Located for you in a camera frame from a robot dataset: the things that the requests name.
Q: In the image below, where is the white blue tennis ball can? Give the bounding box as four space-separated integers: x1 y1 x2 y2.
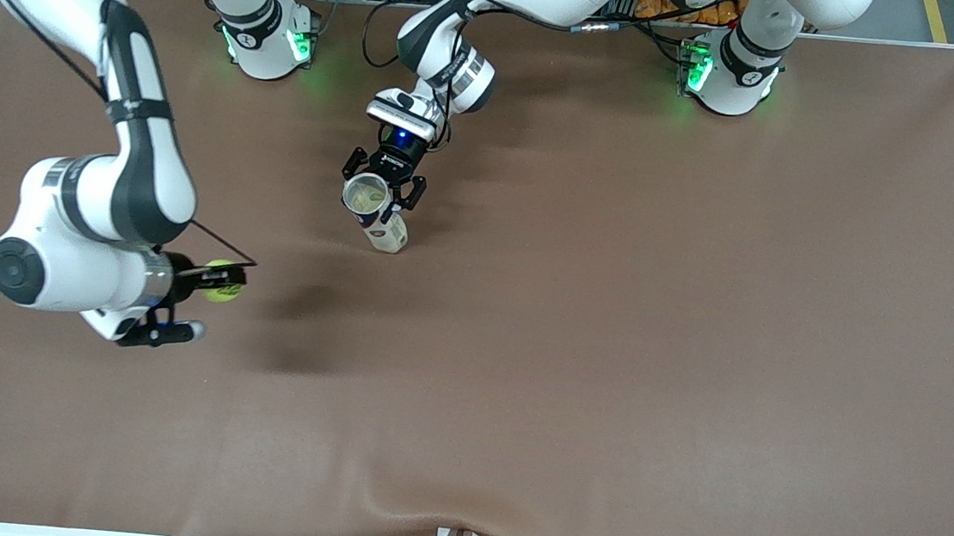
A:
337 170 415 256

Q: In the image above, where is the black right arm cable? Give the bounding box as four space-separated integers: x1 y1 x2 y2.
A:
0 0 282 268

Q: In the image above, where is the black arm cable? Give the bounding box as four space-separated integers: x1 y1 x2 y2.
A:
0 0 282 268
352 0 795 183

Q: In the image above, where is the yellow tennis ball black print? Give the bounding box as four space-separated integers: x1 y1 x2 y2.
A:
201 258 248 307

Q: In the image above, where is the plain yellow tennis ball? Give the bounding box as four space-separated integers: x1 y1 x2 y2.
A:
351 187 387 216

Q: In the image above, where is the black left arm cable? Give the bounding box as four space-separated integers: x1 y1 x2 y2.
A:
352 0 795 183

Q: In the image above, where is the orange bags pile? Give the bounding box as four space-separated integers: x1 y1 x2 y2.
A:
634 0 748 29

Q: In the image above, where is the brown table mat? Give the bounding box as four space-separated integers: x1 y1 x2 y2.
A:
0 0 954 536

